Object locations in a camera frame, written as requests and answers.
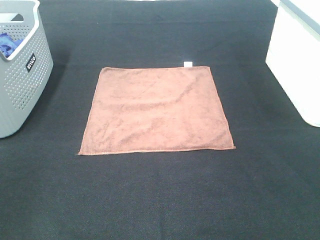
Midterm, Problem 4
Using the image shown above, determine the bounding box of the brown microfiber towel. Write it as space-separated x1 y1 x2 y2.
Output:
79 66 235 156

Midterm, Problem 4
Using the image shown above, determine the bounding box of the black table cloth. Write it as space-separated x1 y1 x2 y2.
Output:
0 0 320 240

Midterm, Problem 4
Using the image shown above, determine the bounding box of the grey perforated laundry basket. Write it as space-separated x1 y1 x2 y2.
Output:
0 0 54 138

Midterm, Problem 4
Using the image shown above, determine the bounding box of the white plastic bin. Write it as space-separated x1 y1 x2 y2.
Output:
265 0 320 127

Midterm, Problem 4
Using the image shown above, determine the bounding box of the blue cloth in basket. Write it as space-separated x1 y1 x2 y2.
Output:
0 33 21 58

